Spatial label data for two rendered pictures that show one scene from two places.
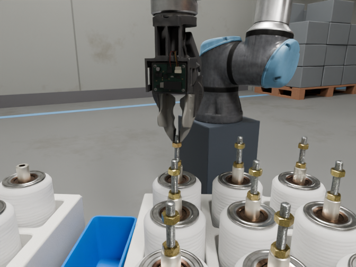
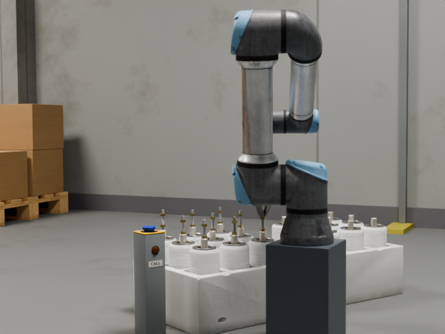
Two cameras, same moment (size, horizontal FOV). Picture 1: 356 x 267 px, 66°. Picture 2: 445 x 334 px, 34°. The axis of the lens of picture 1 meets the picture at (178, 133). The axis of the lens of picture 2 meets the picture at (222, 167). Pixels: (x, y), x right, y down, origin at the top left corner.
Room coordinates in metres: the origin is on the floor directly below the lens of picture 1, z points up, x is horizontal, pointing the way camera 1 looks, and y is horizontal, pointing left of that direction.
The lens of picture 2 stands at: (2.27, -1.56, 0.63)
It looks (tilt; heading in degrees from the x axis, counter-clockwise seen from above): 3 degrees down; 142
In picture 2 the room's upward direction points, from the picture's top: straight up
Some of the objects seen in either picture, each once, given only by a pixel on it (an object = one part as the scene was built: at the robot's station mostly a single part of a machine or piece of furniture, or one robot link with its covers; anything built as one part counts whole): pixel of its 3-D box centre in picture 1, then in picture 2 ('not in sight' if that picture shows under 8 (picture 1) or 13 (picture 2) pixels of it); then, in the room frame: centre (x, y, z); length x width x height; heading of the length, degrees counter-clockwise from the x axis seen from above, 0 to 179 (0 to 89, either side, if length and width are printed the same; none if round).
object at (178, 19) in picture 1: (174, 56); not in sight; (0.47, 0.01, 0.48); 0.09 x 0.08 x 0.12; 166
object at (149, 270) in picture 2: not in sight; (149, 283); (0.43, -0.40, 0.16); 0.07 x 0.07 x 0.31; 89
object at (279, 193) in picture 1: (293, 221); (204, 277); (0.48, -0.23, 0.16); 0.10 x 0.10 x 0.18
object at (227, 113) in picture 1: (217, 101); (306, 224); (0.81, -0.12, 0.35); 0.15 x 0.15 x 0.10
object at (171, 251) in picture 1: (170, 247); not in sight; (0.25, 0.01, 0.29); 0.02 x 0.02 x 0.01; 17
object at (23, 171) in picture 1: (23, 173); not in sight; (0.49, 0.30, 0.26); 0.02 x 0.02 x 0.03
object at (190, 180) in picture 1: (176, 179); (262, 240); (0.49, 0.00, 0.25); 0.08 x 0.08 x 0.01
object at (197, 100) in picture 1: (189, 91); not in sight; (0.48, -0.02, 0.42); 0.05 x 0.02 x 0.09; 76
